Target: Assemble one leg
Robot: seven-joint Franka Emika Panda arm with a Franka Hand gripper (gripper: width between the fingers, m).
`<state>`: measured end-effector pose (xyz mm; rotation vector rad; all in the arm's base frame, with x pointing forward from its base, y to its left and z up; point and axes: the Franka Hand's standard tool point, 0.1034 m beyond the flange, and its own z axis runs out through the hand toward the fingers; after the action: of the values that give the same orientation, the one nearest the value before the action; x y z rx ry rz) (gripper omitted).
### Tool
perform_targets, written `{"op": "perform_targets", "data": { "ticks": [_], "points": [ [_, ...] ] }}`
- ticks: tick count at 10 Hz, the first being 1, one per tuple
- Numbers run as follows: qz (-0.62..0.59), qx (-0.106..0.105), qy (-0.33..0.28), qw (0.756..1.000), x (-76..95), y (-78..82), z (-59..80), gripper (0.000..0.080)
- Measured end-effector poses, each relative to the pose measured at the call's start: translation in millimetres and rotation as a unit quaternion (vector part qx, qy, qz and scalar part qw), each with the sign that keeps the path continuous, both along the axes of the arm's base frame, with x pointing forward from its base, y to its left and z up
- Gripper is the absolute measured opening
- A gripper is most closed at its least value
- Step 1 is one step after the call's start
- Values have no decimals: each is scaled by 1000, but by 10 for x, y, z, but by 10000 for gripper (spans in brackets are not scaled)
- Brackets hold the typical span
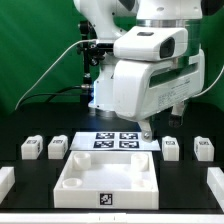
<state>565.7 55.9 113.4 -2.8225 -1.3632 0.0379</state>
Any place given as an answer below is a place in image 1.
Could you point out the right white obstacle rail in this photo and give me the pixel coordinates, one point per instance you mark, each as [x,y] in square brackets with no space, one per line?
[215,181]

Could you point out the front white obstacle bar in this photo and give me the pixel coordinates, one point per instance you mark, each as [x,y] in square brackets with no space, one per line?
[16,218]

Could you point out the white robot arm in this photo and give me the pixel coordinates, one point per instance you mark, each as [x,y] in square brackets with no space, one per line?
[111,19]

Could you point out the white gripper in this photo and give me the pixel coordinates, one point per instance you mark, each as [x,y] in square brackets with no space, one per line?
[143,89]

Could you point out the white tag calibration sheet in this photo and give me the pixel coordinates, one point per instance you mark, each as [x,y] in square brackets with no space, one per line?
[112,141]

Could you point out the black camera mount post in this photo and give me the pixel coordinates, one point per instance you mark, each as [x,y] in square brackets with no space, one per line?
[87,50]

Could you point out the white square tabletop part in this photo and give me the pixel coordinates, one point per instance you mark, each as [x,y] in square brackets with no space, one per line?
[108,180]

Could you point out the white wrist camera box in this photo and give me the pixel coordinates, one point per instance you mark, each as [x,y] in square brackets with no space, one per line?
[151,44]

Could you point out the left white obstacle block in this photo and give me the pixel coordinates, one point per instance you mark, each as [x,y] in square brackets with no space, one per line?
[7,180]

